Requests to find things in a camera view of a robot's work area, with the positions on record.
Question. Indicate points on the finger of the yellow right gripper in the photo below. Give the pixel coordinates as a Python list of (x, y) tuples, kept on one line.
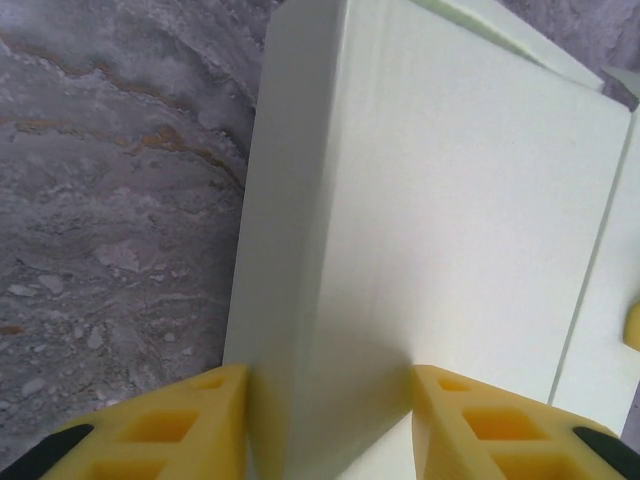
[(633, 325)]

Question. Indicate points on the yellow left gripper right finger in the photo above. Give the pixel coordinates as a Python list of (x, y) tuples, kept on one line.
[(500, 450)]

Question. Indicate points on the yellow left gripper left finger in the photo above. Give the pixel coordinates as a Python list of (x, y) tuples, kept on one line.
[(150, 450)]

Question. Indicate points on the light green paper box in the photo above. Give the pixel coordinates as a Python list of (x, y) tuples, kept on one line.
[(425, 200)]

